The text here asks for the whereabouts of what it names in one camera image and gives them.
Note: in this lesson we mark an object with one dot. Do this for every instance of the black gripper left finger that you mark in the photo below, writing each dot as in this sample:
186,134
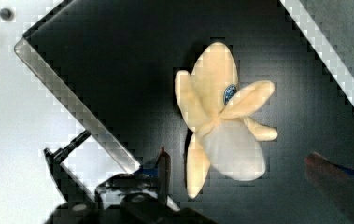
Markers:
152,179

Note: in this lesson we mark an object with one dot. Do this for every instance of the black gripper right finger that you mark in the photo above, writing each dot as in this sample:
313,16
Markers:
334,181

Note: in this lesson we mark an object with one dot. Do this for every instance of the peeled toy banana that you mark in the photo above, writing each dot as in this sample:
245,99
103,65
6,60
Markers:
224,135

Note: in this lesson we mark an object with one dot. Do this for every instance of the black toaster oven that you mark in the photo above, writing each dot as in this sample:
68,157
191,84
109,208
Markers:
112,64

